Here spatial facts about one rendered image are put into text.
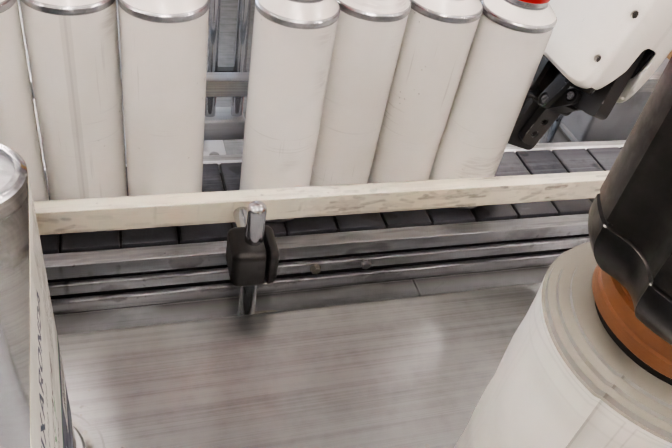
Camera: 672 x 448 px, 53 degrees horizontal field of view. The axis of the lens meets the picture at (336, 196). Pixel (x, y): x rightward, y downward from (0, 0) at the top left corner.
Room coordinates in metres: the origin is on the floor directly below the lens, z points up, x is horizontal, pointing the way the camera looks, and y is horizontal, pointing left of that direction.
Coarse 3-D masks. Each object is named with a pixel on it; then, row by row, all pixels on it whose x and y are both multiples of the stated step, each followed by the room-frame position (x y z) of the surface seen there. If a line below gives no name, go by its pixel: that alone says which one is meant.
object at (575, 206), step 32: (512, 160) 0.50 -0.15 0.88; (544, 160) 0.51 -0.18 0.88; (576, 160) 0.52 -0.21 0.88; (608, 160) 0.53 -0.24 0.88; (224, 224) 0.35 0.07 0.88; (288, 224) 0.36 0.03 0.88; (320, 224) 0.37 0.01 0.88; (352, 224) 0.37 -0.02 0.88; (384, 224) 0.38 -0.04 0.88; (416, 224) 0.39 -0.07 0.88
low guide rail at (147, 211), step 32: (224, 192) 0.34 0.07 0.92; (256, 192) 0.35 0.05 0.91; (288, 192) 0.35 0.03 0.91; (320, 192) 0.36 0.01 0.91; (352, 192) 0.37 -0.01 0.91; (384, 192) 0.38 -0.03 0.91; (416, 192) 0.39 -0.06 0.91; (448, 192) 0.40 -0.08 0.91; (480, 192) 0.41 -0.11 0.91; (512, 192) 0.42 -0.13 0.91; (544, 192) 0.43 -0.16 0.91; (576, 192) 0.44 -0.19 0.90; (64, 224) 0.29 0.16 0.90; (96, 224) 0.30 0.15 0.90; (128, 224) 0.31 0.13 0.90; (160, 224) 0.31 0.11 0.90; (192, 224) 0.32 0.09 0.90
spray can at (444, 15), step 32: (416, 0) 0.42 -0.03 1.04; (448, 0) 0.42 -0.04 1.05; (416, 32) 0.41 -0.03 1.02; (448, 32) 0.41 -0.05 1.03; (416, 64) 0.41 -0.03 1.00; (448, 64) 0.41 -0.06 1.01; (416, 96) 0.41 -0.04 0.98; (448, 96) 0.42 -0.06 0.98; (384, 128) 0.42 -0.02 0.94; (416, 128) 0.41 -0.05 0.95; (384, 160) 0.41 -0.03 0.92; (416, 160) 0.41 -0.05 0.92
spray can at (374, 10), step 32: (352, 0) 0.39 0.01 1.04; (384, 0) 0.40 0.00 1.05; (352, 32) 0.39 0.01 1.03; (384, 32) 0.39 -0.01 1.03; (352, 64) 0.39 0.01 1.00; (384, 64) 0.39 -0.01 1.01; (352, 96) 0.39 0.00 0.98; (384, 96) 0.40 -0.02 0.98; (320, 128) 0.39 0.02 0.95; (352, 128) 0.39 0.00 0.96; (320, 160) 0.39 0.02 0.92; (352, 160) 0.39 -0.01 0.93
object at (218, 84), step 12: (216, 72) 0.41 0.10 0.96; (228, 72) 0.42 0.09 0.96; (240, 72) 0.42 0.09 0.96; (660, 72) 0.56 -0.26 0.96; (216, 84) 0.40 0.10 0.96; (228, 84) 0.40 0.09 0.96; (240, 84) 0.41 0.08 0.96; (648, 84) 0.55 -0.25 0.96; (216, 96) 0.40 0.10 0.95; (228, 96) 0.41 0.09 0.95; (240, 96) 0.41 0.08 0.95
